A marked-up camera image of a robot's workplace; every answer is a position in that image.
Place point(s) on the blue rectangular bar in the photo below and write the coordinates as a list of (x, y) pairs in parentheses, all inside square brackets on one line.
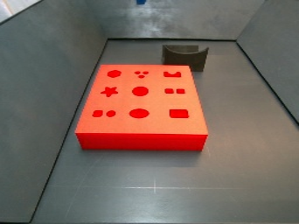
[(140, 1)]

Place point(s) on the red shape-sorting board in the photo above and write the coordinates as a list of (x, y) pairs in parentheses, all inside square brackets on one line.
[(143, 107)]

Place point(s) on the black curved fixture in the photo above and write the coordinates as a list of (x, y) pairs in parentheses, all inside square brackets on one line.
[(186, 55)]

